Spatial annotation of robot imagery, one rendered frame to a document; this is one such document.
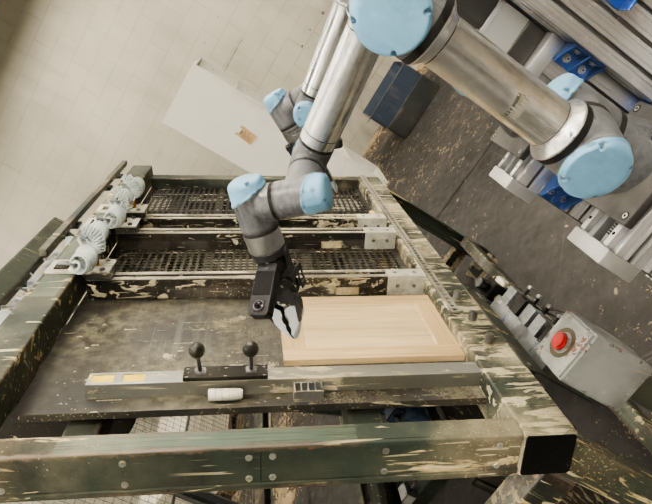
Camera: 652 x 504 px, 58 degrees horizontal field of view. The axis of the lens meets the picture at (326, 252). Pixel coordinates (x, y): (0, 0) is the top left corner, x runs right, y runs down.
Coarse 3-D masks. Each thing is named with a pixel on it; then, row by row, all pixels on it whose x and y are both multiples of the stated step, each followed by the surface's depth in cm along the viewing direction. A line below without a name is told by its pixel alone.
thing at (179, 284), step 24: (96, 240) 179; (96, 288) 182; (120, 288) 183; (144, 288) 184; (168, 288) 185; (192, 288) 186; (216, 288) 187; (240, 288) 188; (312, 288) 191; (360, 288) 193; (384, 288) 194; (408, 288) 194
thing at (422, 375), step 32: (96, 384) 135; (128, 384) 136; (160, 384) 137; (192, 384) 138; (224, 384) 139; (256, 384) 140; (288, 384) 141; (352, 384) 143; (384, 384) 144; (416, 384) 145; (448, 384) 146
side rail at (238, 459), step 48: (192, 432) 120; (240, 432) 120; (288, 432) 121; (336, 432) 121; (384, 432) 122; (432, 432) 122; (480, 432) 123; (0, 480) 113; (48, 480) 114; (96, 480) 115; (144, 480) 117; (192, 480) 118; (240, 480) 119; (288, 480) 121; (336, 480) 122; (384, 480) 123
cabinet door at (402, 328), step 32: (288, 320) 172; (320, 320) 174; (352, 320) 174; (384, 320) 175; (416, 320) 176; (288, 352) 156; (320, 352) 156; (352, 352) 157; (384, 352) 157; (416, 352) 158; (448, 352) 159
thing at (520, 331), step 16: (464, 288) 190; (480, 288) 188; (496, 288) 187; (512, 288) 175; (528, 288) 175; (480, 304) 180; (496, 304) 183; (512, 304) 172; (528, 304) 165; (496, 320) 173; (512, 320) 172; (528, 320) 162; (544, 320) 156; (512, 336) 167; (528, 336) 163; (544, 336) 153; (528, 352) 159; (528, 368) 147; (544, 368) 152; (560, 384) 150
